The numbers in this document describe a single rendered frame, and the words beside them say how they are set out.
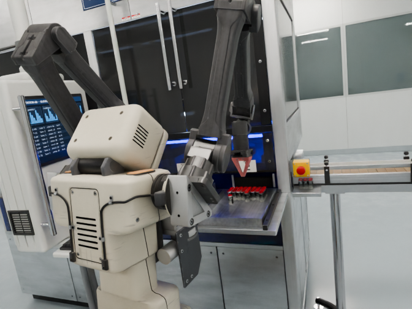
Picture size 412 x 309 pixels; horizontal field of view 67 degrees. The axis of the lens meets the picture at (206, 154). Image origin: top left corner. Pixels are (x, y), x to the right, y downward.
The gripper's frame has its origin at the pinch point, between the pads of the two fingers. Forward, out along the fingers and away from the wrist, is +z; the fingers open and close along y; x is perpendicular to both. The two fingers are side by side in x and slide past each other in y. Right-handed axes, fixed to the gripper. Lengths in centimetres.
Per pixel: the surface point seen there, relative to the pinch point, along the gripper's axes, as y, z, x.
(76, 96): 17, -41, 90
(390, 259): 150, 86, -70
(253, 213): 13.2, 18.1, 0.1
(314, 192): 38.5, 14.3, -23.1
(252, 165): 36.1, 0.4, 4.4
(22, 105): -22, -33, 82
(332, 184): 49, 12, -31
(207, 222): 1.5, 18.8, 16.1
